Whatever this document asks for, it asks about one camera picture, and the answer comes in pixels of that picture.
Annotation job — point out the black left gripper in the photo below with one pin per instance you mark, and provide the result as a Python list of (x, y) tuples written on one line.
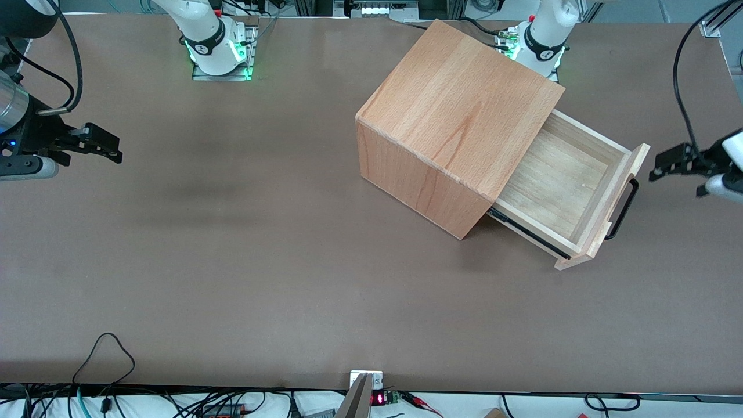
[(694, 161)]

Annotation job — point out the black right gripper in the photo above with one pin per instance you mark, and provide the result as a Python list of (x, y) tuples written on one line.
[(42, 132)]

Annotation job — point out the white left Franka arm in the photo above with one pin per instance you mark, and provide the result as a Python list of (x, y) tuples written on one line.
[(545, 35)]

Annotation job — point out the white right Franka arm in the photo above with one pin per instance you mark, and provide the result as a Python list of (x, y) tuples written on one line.
[(203, 29)]

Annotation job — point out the wooden cabinet box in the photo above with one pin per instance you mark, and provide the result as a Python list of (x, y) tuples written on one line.
[(458, 116)]

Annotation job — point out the black orange electronic device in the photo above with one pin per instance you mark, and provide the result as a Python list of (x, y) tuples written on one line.
[(223, 411)]

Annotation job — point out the brown cardboard piece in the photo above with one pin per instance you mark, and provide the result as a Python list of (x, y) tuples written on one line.
[(494, 414)]

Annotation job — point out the white lit panel device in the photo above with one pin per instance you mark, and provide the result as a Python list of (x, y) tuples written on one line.
[(377, 8)]

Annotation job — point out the red clip test leads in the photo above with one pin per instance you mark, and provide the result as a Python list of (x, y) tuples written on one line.
[(421, 402)]

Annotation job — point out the small red digit display module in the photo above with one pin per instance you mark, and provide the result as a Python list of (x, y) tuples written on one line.
[(383, 398)]

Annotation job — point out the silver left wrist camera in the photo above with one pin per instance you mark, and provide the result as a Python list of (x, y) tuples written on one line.
[(728, 188)]

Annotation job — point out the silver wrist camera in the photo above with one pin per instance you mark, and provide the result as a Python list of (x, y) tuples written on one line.
[(26, 168), (728, 188)]

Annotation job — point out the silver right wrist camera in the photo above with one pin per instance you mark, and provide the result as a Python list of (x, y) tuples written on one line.
[(26, 168)]

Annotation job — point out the aluminium frame profile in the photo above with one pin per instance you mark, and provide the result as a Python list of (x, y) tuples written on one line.
[(711, 28)]

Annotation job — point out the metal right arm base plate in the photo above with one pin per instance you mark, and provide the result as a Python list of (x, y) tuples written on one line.
[(251, 52)]

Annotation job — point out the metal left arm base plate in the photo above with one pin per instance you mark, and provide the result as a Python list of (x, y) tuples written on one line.
[(504, 42)]

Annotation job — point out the grey camera mount bar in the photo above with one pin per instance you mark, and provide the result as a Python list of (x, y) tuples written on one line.
[(359, 397)]

